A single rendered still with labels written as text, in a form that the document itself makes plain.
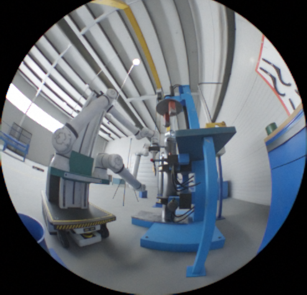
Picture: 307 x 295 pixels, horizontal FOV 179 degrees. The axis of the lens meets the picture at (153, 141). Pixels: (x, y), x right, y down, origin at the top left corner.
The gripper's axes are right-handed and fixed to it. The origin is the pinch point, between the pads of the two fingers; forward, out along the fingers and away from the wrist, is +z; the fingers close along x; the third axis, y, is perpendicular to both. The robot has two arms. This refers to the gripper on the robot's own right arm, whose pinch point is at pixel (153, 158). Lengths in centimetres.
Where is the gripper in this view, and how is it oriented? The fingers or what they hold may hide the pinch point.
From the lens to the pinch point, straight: 109.3
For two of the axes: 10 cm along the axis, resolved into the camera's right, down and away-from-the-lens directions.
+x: 9.6, -0.7, -2.8
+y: -2.9, -3.9, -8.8
